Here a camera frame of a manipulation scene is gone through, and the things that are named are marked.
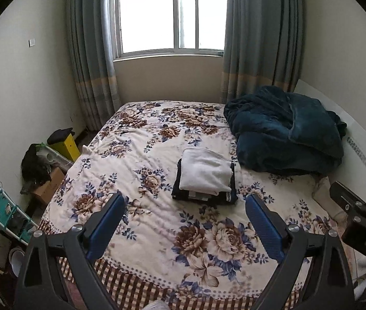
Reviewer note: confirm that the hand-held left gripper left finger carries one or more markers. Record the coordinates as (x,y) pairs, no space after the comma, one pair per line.
(105,224)

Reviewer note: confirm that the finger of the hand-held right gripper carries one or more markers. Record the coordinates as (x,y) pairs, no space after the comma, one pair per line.
(347,198)

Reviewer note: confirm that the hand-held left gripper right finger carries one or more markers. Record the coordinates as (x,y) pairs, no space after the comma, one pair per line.
(265,224)

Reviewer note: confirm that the white knit sweater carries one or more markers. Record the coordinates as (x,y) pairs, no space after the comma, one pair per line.
(207,171)

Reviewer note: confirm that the dark folded clothes stack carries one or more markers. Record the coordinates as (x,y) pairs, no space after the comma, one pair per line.
(178,190)

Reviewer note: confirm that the white headboard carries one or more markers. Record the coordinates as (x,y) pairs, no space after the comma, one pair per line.
(360,135)

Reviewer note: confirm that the floral printed bed blanket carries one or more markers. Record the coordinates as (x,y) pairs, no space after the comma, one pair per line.
(170,232)

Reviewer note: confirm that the cardboard box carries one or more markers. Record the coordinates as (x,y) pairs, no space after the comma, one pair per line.
(49,187)

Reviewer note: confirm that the white and green plastic package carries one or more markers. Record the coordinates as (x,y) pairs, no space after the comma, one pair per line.
(54,158)

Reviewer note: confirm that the yellow box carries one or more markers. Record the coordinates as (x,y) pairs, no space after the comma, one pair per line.
(68,148)

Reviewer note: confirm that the dark teal fleece blanket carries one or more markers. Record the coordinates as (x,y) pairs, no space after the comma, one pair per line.
(283,135)

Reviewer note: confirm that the black bag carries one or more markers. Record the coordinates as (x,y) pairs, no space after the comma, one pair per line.
(34,168)

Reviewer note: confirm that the white bucket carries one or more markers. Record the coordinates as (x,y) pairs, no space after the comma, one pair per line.
(17,261)

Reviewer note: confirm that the light grey cloth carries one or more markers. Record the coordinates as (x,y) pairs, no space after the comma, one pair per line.
(157,306)

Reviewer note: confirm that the black cloth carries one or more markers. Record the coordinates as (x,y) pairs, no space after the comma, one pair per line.
(59,135)

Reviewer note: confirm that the teal storage rack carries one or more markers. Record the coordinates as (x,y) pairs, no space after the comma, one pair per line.
(4,210)

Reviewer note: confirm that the blue-grey curtain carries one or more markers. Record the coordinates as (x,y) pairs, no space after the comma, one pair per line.
(89,55)
(260,38)

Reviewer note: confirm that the window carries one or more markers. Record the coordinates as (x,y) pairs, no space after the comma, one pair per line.
(170,16)

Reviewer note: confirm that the white wall switch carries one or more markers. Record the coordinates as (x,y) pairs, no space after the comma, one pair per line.
(32,42)

